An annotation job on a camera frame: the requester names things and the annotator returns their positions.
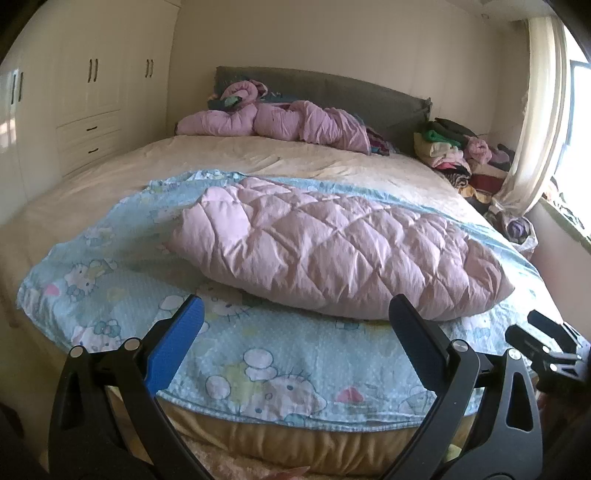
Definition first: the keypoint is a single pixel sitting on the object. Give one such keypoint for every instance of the striped colourful cloth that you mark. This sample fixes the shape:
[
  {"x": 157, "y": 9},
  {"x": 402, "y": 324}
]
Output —
[{"x": 381, "y": 143}]

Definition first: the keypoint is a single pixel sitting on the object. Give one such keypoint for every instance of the crumpled pink puffer coat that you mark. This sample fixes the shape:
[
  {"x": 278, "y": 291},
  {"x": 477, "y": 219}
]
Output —
[{"x": 286, "y": 122}]

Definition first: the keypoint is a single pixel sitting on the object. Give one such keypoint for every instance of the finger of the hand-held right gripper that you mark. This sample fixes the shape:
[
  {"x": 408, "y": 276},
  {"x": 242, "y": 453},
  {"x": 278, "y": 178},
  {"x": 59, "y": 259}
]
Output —
[
  {"x": 535, "y": 346},
  {"x": 551, "y": 325}
]

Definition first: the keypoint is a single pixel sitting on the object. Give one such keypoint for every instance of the plastic bag of clothes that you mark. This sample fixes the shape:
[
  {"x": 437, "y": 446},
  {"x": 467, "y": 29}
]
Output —
[{"x": 519, "y": 228}]

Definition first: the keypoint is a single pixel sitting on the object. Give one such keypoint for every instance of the pile of folded clothes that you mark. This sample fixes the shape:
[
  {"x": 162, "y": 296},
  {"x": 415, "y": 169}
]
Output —
[{"x": 438, "y": 147}]

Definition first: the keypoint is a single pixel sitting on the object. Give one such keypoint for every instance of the blue cartoon printed blanket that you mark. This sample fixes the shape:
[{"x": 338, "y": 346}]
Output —
[{"x": 277, "y": 360}]

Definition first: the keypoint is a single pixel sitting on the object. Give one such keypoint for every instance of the window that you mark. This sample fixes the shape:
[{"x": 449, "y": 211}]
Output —
[{"x": 577, "y": 138}]

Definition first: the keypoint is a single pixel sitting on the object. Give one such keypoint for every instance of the grey padded headboard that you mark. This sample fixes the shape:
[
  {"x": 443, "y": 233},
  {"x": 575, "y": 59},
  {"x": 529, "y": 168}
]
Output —
[{"x": 369, "y": 97}]

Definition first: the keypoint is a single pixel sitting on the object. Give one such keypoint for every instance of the cream wardrobe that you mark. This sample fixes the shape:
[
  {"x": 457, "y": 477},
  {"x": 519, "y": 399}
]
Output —
[{"x": 92, "y": 92}]

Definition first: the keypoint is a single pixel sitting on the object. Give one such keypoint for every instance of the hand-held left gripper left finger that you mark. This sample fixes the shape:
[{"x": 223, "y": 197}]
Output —
[{"x": 178, "y": 350}]

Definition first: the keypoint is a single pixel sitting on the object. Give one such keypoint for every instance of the cream curtain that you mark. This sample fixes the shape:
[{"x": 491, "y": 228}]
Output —
[{"x": 540, "y": 115}]

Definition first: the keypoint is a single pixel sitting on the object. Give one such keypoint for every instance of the dark printed cloth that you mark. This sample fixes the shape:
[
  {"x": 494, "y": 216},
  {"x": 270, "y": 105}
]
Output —
[{"x": 217, "y": 104}]

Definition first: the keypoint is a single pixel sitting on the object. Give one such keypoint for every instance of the pink quilted jacket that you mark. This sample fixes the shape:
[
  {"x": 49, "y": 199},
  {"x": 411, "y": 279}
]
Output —
[{"x": 332, "y": 249}]

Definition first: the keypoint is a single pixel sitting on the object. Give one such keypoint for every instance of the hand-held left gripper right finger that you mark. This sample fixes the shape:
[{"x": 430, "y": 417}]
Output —
[{"x": 418, "y": 350}]

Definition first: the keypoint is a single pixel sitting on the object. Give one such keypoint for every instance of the bed with beige cover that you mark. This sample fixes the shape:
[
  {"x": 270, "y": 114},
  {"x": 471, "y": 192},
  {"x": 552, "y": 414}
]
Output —
[{"x": 231, "y": 157}]

